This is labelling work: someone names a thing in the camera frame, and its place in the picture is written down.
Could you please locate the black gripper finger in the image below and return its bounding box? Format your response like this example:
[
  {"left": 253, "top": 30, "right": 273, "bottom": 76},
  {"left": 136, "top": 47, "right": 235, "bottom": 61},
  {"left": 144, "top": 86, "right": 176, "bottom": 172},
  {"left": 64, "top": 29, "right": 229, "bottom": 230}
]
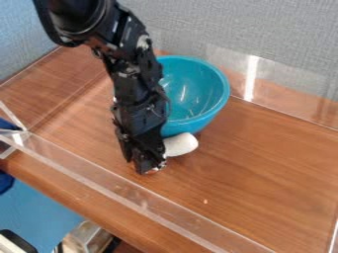
[
  {"left": 116, "top": 131, "right": 133, "bottom": 162},
  {"left": 132, "top": 148, "right": 166, "bottom": 175}
]

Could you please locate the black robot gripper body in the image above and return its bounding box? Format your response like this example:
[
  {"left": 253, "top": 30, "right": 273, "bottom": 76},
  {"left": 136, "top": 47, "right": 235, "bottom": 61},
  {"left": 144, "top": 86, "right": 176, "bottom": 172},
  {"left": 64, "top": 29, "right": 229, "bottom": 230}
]
[{"left": 110, "top": 95, "right": 168, "bottom": 154}]

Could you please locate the brown white toy mushroom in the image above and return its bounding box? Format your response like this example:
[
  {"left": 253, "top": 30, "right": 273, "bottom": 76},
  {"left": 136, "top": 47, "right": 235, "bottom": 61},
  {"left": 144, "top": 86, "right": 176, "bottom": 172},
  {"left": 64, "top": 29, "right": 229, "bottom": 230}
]
[{"left": 144, "top": 131, "right": 200, "bottom": 175}]

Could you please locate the blue ceramic bowl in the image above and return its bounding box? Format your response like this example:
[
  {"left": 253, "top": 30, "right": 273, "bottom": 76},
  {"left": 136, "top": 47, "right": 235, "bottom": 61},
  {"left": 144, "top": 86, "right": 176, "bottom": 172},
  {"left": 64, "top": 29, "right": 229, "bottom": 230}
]
[{"left": 157, "top": 55, "right": 231, "bottom": 137}]

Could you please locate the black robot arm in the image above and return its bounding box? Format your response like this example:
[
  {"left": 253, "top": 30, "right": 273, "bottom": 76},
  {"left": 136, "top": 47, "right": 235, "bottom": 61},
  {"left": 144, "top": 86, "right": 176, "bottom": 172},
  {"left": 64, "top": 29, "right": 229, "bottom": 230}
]
[{"left": 33, "top": 0, "right": 169, "bottom": 174}]

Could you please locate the clear acrylic front barrier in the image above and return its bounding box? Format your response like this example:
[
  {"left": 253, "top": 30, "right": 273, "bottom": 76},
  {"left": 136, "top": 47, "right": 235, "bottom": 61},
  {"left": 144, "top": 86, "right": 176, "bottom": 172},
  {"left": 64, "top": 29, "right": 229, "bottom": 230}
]
[{"left": 1, "top": 131, "right": 275, "bottom": 253}]

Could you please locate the clear acrylic barrier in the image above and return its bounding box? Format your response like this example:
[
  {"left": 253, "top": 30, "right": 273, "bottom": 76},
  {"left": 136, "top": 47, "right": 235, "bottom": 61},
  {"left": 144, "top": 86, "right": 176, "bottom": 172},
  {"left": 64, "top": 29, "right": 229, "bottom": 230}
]
[
  {"left": 1, "top": 131, "right": 275, "bottom": 253},
  {"left": 203, "top": 43, "right": 338, "bottom": 130}
]

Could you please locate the blue cloth at left edge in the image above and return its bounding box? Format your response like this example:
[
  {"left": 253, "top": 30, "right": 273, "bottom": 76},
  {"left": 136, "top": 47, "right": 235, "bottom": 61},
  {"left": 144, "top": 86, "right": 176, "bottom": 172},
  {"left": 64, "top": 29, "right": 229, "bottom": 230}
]
[{"left": 0, "top": 118, "right": 21, "bottom": 195}]

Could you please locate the clear acrylic back barrier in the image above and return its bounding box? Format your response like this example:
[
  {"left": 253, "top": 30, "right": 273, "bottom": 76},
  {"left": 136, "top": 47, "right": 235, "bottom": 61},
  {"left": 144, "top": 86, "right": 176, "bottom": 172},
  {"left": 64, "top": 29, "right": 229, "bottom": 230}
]
[{"left": 203, "top": 43, "right": 338, "bottom": 130}]

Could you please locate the black white object bottom left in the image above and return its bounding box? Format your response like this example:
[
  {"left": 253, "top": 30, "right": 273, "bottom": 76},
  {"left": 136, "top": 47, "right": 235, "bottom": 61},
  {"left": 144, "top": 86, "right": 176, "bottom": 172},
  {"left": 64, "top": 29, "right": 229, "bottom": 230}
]
[{"left": 0, "top": 229, "right": 38, "bottom": 253}]

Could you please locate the clear acrylic left bracket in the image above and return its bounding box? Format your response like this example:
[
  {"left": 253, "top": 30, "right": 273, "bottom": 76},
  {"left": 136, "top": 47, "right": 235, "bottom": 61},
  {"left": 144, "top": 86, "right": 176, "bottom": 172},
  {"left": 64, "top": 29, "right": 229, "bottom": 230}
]
[{"left": 0, "top": 101, "right": 26, "bottom": 158}]

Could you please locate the grey metal frame below table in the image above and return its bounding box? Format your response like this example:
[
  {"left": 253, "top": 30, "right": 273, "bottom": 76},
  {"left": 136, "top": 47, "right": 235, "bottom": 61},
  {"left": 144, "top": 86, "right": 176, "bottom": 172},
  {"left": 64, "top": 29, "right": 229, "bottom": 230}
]
[{"left": 53, "top": 220, "right": 112, "bottom": 253}]

